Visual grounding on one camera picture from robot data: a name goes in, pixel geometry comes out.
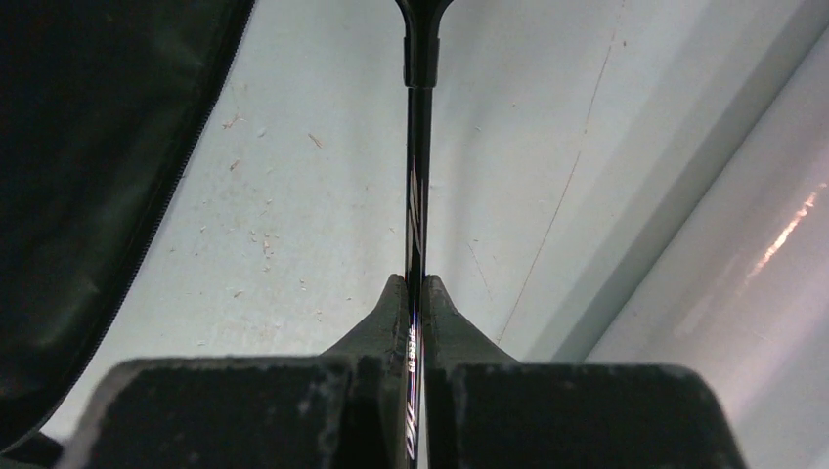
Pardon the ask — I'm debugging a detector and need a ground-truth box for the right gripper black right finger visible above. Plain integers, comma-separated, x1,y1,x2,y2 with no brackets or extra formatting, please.
422,276,746,468

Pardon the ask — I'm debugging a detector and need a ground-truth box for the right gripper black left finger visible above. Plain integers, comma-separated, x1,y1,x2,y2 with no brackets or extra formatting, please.
59,275,407,468

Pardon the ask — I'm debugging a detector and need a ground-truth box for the white shuttlecock tube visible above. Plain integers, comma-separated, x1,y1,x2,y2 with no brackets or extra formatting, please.
589,36,828,468

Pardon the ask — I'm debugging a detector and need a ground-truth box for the black racket bag crossway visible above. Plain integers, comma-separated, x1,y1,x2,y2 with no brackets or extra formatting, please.
1,1,254,451

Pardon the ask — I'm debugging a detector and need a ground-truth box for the badminton racket black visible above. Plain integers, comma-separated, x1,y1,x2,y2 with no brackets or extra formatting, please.
397,0,451,468

